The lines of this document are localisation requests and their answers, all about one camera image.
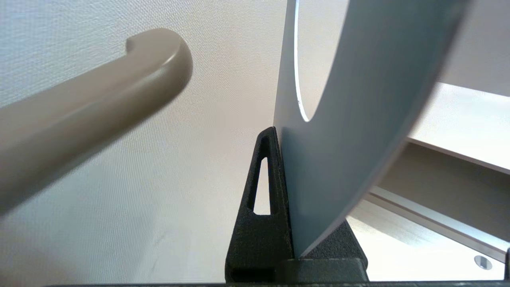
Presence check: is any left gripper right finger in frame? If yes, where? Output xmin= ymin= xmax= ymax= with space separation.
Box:
xmin=301 ymin=219 xmax=369 ymax=281

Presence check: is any white door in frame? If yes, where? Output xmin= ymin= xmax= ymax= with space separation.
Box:
xmin=0 ymin=0 xmax=351 ymax=284

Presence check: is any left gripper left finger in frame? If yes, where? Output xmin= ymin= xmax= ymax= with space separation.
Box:
xmin=225 ymin=127 xmax=295 ymax=283

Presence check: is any white closet shelf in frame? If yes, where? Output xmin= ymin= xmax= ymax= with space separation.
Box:
xmin=406 ymin=82 xmax=510 ymax=176

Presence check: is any blue do-not-disturb door sign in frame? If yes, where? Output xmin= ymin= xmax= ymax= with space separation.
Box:
xmin=273 ymin=0 xmax=473 ymax=258

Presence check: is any beige metal door handle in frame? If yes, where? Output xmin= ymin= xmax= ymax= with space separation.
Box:
xmin=0 ymin=28 xmax=194 ymax=216

